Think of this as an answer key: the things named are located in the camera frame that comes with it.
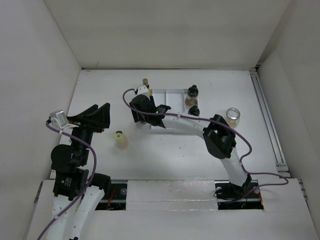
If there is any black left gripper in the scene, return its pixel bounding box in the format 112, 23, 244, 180
66, 101, 110, 164

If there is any yellow-lid beige spice bottle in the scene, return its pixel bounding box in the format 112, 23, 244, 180
114, 130, 129, 150

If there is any yellow label sauce bottle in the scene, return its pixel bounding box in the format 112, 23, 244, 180
142, 78, 153, 97

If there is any black-capped grinder brown spice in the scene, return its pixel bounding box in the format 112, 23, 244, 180
185, 84, 199, 107

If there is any black-capped grinder pale spice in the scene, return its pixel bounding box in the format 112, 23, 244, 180
187, 105, 200, 117

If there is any silver-lid glass jar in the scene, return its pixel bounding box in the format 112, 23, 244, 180
225, 107, 241, 129

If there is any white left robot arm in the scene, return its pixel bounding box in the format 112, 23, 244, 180
40, 103, 112, 240

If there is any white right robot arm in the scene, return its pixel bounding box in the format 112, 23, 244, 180
126, 94, 252, 199

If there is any white divided organizer tray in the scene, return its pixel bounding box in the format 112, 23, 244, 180
135, 88, 192, 136

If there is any white foam front board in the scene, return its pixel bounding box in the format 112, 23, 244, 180
24, 177, 313, 240

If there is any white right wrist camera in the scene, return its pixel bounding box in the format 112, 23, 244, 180
134, 85, 150, 98

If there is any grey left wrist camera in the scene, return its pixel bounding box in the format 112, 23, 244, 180
48, 110, 69, 130

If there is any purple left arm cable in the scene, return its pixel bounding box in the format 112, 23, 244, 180
36, 121, 98, 240

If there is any aluminium rail right side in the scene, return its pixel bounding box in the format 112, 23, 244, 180
249, 67, 291, 178

